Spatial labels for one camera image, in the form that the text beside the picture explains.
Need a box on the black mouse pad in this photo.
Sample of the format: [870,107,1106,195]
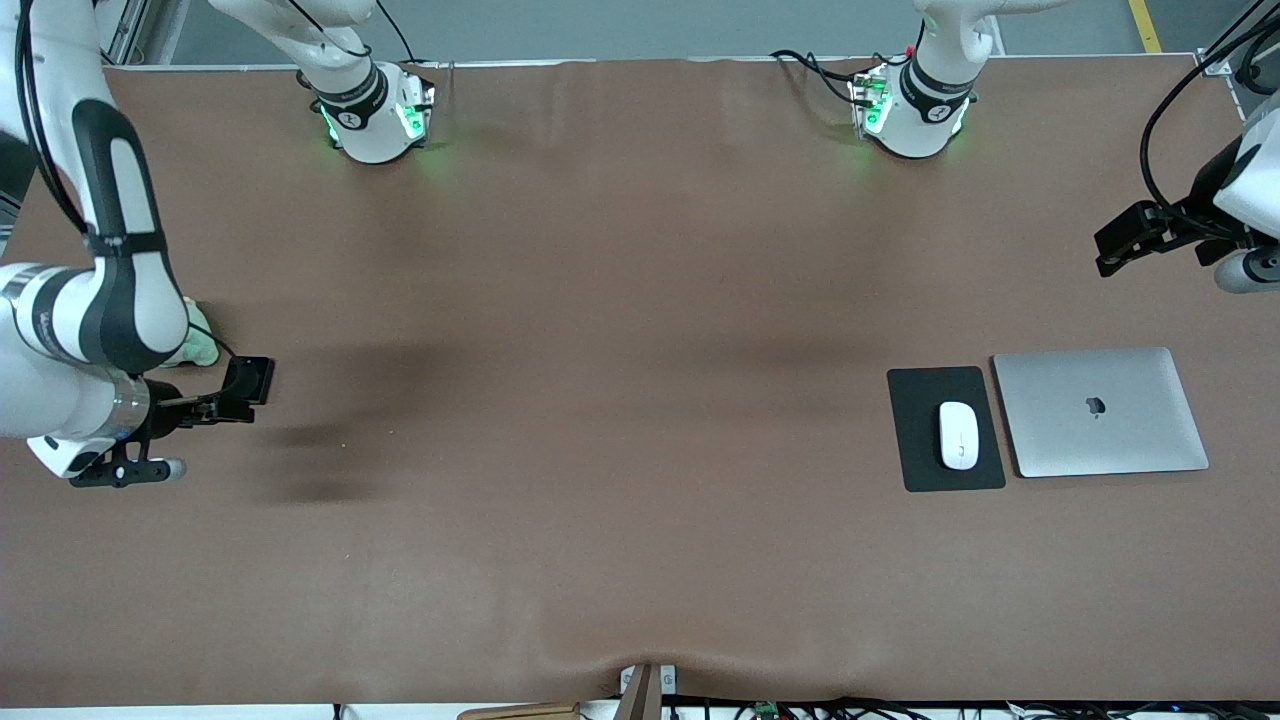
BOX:
[886,366,1008,494]

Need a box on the brown table cover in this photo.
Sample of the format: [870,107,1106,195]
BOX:
[0,55,1280,707]

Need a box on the aluminium frame profile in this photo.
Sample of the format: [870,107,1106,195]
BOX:
[1194,0,1280,96]
[95,0,153,67]

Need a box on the white computer mouse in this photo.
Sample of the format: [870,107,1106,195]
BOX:
[938,401,980,471]

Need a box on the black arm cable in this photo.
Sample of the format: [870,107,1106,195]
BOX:
[14,0,241,406]
[1140,0,1280,241]

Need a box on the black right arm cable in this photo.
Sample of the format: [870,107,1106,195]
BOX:
[14,0,241,406]

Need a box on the brown post with bracket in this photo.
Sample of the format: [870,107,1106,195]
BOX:
[619,663,678,720]

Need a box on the silver laptop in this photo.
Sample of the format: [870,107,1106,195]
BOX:
[992,347,1211,479]

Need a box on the wooden board piece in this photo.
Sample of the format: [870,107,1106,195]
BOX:
[457,702,582,720]

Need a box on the green dinosaur plush toy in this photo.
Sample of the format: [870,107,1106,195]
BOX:
[158,299,221,369]

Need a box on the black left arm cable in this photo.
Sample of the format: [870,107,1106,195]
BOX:
[1140,0,1280,241]

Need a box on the black base cables bundle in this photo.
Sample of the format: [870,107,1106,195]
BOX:
[770,46,913,113]

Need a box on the black phone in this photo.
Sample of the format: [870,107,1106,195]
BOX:
[222,356,276,407]

